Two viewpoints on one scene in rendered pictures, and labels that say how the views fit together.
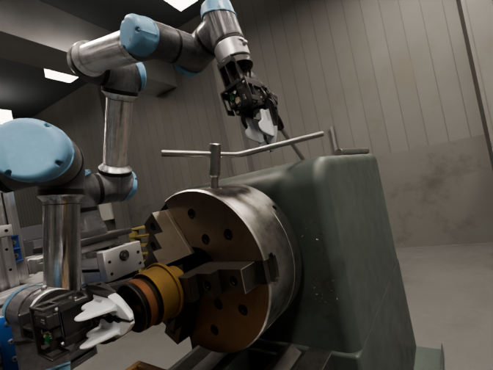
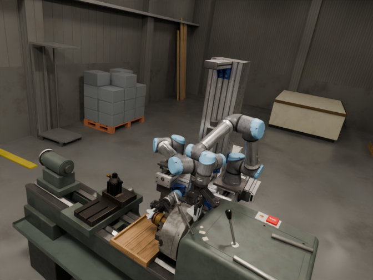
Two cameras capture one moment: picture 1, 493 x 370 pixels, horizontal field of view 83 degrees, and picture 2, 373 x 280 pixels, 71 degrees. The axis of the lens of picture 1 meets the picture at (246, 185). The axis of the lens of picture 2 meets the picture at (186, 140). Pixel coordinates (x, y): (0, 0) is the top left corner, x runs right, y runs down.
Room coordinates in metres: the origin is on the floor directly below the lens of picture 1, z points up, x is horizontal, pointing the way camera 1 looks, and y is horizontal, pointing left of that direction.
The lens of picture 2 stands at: (0.41, -1.16, 2.16)
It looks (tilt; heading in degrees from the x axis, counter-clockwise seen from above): 22 degrees down; 84
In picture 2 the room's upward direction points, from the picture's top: 8 degrees clockwise
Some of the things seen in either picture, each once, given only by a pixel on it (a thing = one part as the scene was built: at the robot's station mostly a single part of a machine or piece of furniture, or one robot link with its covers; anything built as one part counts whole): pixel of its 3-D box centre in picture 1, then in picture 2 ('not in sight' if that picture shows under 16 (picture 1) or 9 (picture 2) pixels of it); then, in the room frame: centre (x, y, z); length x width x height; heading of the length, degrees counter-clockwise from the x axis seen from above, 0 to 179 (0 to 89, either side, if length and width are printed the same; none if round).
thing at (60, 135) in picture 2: not in sight; (59, 95); (-1.50, 3.65, 0.87); 0.67 x 0.52 x 1.73; 151
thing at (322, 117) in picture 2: not in sight; (307, 113); (4.73, 6.40, 0.41); 2.19 x 1.82 x 0.82; 61
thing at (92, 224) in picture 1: (81, 223); (232, 175); (0.98, 0.59, 1.21); 0.15 x 0.15 x 0.10
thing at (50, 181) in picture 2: not in sight; (58, 170); (-0.40, 0.78, 1.01); 0.30 x 0.20 x 0.29; 145
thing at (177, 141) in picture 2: not in sight; (176, 144); (0.54, 0.83, 1.33); 0.13 x 0.12 x 0.14; 19
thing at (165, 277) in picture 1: (155, 294); (160, 220); (0.46, 0.18, 1.08); 0.09 x 0.09 x 0.09; 56
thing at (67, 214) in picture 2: not in sight; (104, 206); (0.04, 0.52, 0.90); 0.53 x 0.30 x 0.06; 55
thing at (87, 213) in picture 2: not in sight; (107, 204); (0.06, 0.47, 0.95); 0.43 x 0.18 x 0.04; 55
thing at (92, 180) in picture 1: (77, 190); (236, 162); (0.98, 0.59, 1.33); 0.13 x 0.12 x 0.14; 140
